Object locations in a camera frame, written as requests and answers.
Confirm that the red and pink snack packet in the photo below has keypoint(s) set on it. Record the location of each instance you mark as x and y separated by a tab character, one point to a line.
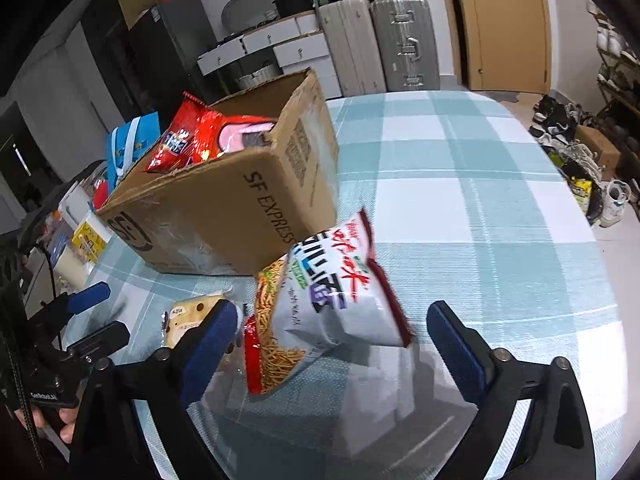
235	135

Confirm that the black cabinet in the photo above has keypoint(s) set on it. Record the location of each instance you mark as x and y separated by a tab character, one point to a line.
170	50

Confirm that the white drawer cabinet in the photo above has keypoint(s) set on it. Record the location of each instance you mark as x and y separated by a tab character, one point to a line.
300	50

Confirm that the cream cookie packet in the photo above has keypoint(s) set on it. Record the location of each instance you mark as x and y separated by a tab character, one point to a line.
185	312

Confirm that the checked tablecloth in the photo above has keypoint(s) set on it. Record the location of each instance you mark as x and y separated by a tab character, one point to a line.
475	185

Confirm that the beige suitcase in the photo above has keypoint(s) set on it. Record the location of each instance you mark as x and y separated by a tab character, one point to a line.
350	45

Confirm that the yellow label box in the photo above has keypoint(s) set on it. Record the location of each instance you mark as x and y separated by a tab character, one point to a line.
90	237

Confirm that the red chip bag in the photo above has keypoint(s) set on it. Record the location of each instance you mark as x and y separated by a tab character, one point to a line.
175	140

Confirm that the rows of shoes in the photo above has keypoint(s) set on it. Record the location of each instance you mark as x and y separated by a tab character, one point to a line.
612	40

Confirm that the white noodle snack bag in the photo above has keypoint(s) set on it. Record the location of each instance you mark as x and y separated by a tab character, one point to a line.
325	300

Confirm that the small cardboard floor box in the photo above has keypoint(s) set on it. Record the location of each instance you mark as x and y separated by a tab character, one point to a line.
597	150

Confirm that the white container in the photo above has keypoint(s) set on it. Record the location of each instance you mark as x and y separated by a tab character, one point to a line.
67	267

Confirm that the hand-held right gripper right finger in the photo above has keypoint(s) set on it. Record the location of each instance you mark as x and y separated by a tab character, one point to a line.
455	350

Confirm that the person's left hand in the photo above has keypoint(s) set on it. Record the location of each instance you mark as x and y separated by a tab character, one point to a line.
66	430

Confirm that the wooden door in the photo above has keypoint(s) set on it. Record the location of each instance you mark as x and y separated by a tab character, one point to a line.
500	25

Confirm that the brown cardboard box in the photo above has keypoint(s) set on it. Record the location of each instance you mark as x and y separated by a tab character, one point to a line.
225	210

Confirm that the silver suitcase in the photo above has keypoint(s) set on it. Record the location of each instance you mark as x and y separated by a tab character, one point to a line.
405	40

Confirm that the pile of floor shoes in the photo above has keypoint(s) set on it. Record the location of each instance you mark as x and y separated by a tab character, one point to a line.
565	125

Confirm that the grey plastic tub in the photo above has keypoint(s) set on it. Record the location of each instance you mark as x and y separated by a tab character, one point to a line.
245	5

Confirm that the blue cartoon bag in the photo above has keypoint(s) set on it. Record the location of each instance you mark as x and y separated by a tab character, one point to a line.
127	145

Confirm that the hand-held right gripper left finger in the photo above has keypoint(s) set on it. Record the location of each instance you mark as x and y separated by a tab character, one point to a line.
210	350

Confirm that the grey woven basket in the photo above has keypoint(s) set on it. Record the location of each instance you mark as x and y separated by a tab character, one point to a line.
255	77

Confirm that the metal shoe rack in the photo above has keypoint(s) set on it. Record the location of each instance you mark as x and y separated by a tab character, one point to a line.
607	75

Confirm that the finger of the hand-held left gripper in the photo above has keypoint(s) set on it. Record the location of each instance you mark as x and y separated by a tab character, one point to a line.
102	335
85	297

